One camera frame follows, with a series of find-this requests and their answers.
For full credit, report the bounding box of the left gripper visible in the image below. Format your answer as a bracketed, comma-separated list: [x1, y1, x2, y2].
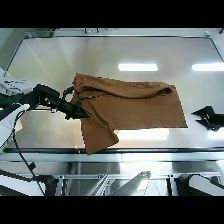
[49, 96, 91, 121]

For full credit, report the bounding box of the brown T-shirt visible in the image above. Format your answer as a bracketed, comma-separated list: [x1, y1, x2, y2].
[70, 73, 189, 156]

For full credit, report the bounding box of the black cable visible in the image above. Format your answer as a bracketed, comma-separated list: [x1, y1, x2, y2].
[11, 109, 46, 197]

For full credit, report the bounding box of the grey garment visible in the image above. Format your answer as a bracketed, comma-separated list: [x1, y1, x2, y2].
[0, 77, 34, 97]

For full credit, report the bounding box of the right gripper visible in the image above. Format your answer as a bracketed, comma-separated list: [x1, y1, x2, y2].
[191, 105, 224, 133]

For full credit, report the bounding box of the silver frame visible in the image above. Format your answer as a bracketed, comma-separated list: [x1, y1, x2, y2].
[0, 28, 224, 197]

